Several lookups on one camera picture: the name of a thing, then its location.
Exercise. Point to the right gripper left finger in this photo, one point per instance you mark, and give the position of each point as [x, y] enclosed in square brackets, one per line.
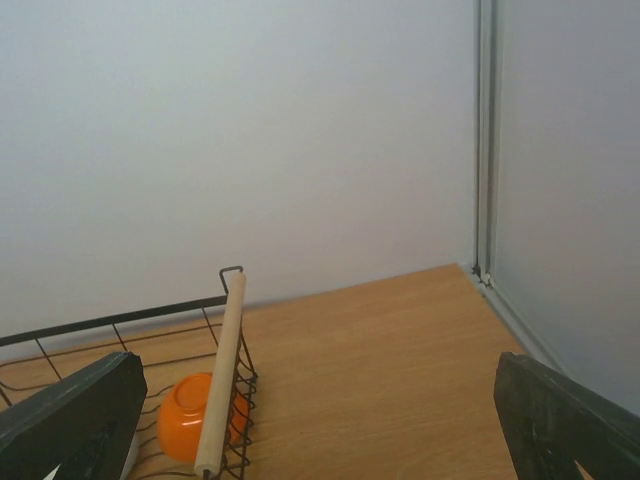
[81, 427]

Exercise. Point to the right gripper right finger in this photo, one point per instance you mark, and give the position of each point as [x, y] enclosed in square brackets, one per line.
[555, 428]

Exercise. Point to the orange bowl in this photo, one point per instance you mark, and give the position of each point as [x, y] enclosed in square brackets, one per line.
[181, 415]

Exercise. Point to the black wire dish rack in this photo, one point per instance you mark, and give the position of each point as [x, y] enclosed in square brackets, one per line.
[173, 341]

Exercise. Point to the white bowl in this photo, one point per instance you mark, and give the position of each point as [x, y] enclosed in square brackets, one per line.
[131, 452]

